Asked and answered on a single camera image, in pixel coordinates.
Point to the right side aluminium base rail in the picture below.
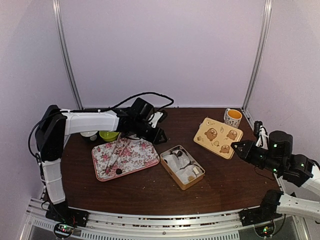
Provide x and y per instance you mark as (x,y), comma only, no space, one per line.
(299,171)

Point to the front aluminium frame rail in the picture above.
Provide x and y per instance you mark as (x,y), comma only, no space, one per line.
(224,225)

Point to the dark rose chocolate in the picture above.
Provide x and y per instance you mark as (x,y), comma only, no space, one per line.
(118,171)
(178,153)

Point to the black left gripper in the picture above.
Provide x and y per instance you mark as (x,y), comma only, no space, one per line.
(156,136)

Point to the lime green plastic bowl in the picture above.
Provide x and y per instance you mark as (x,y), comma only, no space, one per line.
(109,136)

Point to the right rear aluminium corner post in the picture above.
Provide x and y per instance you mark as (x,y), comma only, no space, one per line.
(264,31)

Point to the left circuit board with leds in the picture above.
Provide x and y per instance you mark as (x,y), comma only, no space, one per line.
(63,230)

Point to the right circuit board with leds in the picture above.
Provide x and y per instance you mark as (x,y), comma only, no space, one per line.
(265,230)

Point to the white floral mug yellow inside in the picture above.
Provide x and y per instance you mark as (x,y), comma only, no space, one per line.
(232,117)

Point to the pink floral serving tray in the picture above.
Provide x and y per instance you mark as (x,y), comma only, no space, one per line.
(129,155)

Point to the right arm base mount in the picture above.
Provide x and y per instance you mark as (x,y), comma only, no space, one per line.
(266,211)

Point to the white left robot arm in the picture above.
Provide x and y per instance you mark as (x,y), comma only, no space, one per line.
(58,124)

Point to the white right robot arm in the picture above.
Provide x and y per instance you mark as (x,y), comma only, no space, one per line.
(303,207)

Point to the tan tin box paper cups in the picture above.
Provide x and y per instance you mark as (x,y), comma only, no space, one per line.
(180,168)

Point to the circuit board with leds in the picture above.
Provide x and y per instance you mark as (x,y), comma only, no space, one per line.
(265,230)
(63,230)

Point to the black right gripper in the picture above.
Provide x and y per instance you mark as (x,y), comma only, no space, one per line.
(246,152)

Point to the bear print tin lid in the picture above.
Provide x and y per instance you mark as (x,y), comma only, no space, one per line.
(217,137)

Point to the left rear aluminium corner post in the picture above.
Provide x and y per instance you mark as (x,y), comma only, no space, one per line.
(65,53)

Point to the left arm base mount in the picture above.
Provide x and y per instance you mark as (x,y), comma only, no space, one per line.
(61,212)

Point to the white chocolate piece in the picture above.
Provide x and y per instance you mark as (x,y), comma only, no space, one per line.
(195,170)

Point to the white round cup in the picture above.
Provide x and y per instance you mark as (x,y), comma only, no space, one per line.
(89,136)

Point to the aluminium corner post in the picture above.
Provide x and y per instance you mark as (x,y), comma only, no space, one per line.
(65,53)
(264,31)

